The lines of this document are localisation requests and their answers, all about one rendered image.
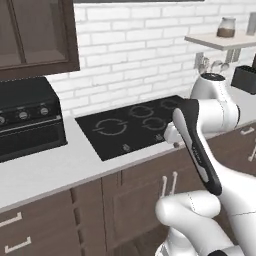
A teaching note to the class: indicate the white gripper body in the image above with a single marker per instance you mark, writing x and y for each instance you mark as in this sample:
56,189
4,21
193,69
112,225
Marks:
171,133

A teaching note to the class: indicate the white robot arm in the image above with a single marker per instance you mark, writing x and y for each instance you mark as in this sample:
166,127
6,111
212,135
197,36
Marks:
213,113

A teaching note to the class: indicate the silver toaster oven knob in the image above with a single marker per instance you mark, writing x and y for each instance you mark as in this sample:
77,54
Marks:
44,111
23,115
1,120

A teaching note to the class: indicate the toaster oven glass door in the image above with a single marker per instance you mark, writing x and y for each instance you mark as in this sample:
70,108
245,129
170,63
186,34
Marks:
30,138

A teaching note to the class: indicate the black toaster oven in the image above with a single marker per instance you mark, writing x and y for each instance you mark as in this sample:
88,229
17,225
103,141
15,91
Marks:
26,96

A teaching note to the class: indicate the brown base cupboard door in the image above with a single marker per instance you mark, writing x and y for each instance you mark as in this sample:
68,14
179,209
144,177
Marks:
186,166
133,203

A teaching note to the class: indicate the black induction hob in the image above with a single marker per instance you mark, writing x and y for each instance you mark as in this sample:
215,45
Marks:
120,130

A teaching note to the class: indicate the brown drawer front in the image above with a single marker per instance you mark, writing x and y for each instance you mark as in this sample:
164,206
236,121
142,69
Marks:
50,241
233,146
43,208

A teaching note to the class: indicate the metal utensils in pot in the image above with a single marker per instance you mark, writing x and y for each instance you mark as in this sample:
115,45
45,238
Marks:
216,65

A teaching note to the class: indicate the black knife block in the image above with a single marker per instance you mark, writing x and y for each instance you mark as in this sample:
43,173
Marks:
245,80

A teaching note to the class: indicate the glass jar with brown contents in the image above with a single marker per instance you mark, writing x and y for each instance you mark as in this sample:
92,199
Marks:
226,28

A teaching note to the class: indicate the grey container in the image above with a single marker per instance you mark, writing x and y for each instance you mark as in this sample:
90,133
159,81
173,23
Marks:
252,23

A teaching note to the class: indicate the dark brown cupboard glass door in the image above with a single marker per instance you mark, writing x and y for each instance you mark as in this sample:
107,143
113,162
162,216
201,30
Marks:
43,30
5,30

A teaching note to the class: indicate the grey shelf bracket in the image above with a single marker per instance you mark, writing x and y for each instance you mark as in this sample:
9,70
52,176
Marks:
232,55

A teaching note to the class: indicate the white wall shelf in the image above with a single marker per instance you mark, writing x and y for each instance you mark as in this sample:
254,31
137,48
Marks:
220,40

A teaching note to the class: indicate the dark brown wall cupboard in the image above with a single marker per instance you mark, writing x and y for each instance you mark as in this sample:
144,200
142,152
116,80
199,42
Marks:
40,68

